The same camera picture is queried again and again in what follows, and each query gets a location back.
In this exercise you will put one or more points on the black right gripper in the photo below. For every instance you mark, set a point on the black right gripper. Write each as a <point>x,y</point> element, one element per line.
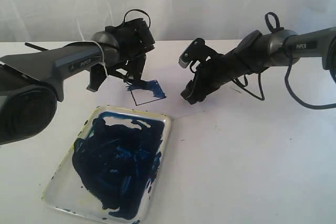
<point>212,74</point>

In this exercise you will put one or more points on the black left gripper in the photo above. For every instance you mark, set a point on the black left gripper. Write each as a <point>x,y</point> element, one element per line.
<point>132,39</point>

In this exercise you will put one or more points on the white paper with square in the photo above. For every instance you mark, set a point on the white paper with square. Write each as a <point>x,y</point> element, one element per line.
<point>172,81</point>

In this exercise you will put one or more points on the black paintbrush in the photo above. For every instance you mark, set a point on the black paintbrush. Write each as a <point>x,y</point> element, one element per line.
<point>36,47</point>

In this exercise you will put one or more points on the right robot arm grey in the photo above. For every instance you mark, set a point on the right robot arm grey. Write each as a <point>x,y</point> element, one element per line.
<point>253,55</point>

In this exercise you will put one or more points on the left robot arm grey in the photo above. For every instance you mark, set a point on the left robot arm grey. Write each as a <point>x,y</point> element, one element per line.
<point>33,84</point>

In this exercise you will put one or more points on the white paint tray blue paint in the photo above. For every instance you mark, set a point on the white paint tray blue paint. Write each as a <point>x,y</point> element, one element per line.
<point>109,173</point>

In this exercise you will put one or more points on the white backdrop curtain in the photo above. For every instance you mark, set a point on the white backdrop curtain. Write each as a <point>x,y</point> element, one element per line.
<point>69,20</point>

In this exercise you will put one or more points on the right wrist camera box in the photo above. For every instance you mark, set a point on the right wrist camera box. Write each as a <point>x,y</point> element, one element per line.
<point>196,51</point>

